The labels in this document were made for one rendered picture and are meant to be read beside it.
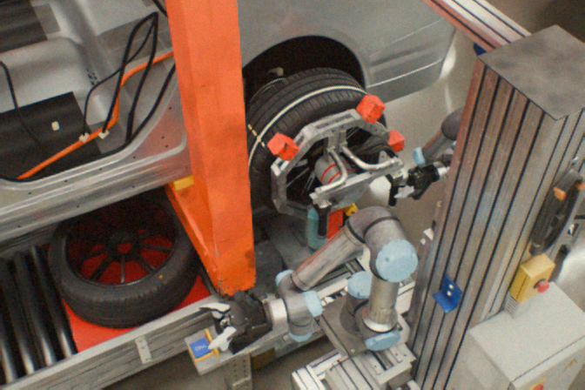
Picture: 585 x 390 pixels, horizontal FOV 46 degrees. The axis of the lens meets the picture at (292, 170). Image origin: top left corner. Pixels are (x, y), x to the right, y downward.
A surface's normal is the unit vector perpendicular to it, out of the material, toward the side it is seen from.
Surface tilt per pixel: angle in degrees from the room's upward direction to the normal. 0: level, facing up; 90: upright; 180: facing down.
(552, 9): 0
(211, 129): 90
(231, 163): 90
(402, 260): 83
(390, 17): 90
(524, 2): 0
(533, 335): 0
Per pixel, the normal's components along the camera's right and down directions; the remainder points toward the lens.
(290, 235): 0.00, -0.68
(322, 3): 0.47, 0.65
